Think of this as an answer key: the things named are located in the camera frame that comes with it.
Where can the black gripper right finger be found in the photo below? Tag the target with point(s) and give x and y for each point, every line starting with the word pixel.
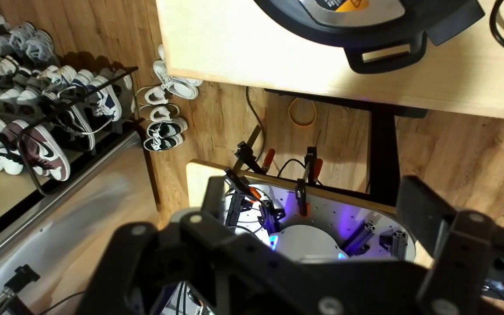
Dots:
pixel 462 245

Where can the maroon white sneaker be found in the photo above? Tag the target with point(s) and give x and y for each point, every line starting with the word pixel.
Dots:
pixel 42 150

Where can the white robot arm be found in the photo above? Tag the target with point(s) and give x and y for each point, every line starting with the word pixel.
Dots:
pixel 309 245

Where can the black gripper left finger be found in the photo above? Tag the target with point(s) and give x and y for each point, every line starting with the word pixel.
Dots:
pixel 147 262

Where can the grey white sneaker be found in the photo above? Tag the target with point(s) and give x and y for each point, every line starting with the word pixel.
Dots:
pixel 24 44

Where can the black clamp orange grip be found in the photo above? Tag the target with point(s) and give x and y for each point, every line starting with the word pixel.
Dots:
pixel 239 184
pixel 301 201

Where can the white navy sneaker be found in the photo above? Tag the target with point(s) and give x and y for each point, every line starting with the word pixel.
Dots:
pixel 103 105

